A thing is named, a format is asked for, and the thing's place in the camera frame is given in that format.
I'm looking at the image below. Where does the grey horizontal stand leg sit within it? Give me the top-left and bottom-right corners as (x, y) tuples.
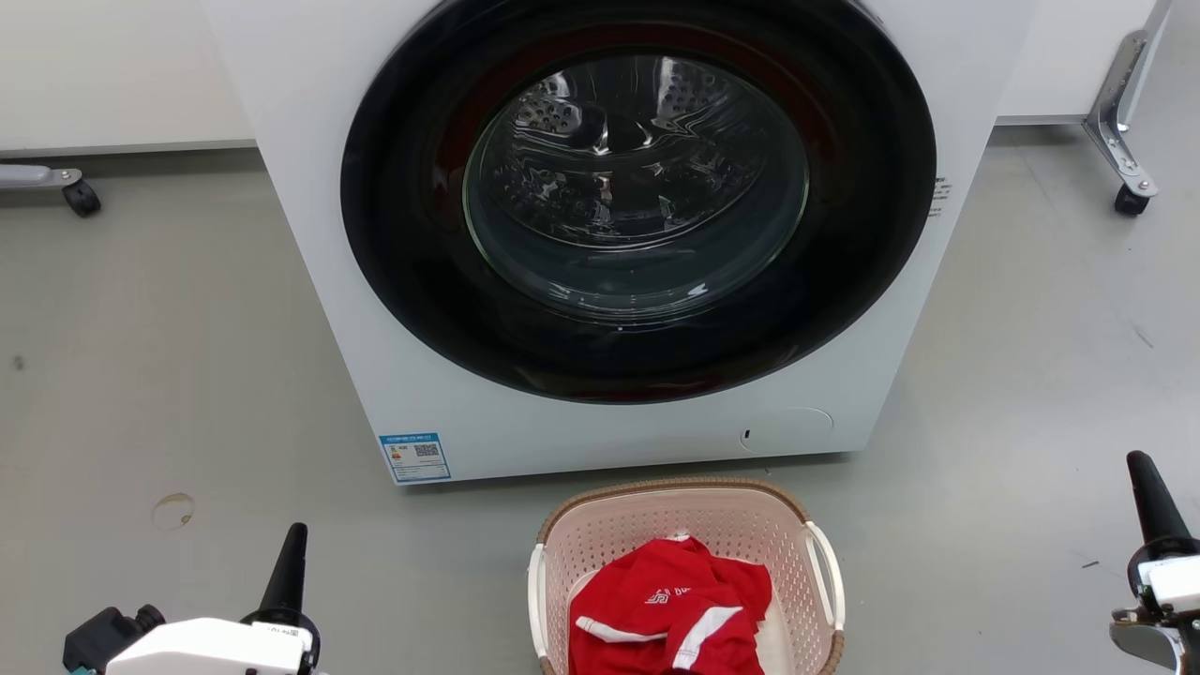
(0, 164), (83, 190)

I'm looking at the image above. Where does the blue energy label sticker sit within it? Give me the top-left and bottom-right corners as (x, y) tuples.
(379, 432), (452, 485)

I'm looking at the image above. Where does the red white-striped garment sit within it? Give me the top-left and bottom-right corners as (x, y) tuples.
(567, 535), (774, 675)

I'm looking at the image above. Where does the white partition panel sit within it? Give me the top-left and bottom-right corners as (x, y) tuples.
(0, 0), (257, 158)
(994, 0), (1160, 127)

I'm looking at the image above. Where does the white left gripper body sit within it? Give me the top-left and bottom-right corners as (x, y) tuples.
(104, 616), (316, 675)

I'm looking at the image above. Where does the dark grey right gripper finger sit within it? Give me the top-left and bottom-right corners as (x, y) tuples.
(1126, 451), (1200, 566)

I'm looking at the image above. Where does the round black glass washer door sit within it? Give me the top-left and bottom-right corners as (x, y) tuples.
(340, 0), (938, 405)

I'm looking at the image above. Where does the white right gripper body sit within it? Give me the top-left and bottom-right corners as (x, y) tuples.
(1110, 551), (1200, 675)

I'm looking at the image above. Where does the silver angled stand bracket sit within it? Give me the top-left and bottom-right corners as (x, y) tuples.
(1082, 0), (1175, 200)

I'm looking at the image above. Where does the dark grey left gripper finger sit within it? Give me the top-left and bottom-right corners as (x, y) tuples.
(239, 522), (323, 657)

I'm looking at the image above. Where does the pink perforated laundry basket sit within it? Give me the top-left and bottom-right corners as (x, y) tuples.
(527, 478), (847, 675)

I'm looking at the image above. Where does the white front-load washing machine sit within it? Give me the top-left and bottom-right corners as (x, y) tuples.
(199, 0), (1040, 487)

